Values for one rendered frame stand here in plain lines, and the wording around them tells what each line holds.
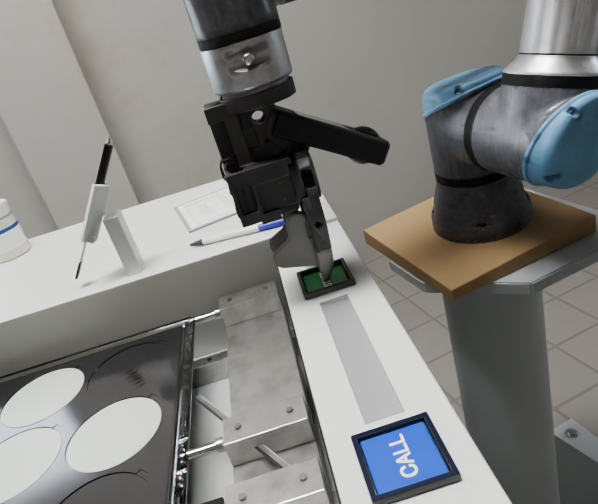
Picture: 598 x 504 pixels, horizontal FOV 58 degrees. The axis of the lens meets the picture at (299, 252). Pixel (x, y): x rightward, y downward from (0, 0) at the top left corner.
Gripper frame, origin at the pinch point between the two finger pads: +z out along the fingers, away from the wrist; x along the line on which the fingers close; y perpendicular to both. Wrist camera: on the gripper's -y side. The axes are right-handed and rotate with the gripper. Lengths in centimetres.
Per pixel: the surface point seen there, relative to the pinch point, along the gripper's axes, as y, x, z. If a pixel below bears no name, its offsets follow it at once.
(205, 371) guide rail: 18.7, -8.0, 13.3
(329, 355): 3.1, 13.0, 1.4
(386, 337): -2.1, 13.0, 1.4
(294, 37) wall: -27, -191, -9
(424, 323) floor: -39, -117, 98
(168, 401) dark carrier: 20.7, 3.9, 7.4
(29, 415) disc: 37.7, -1.8, 7.4
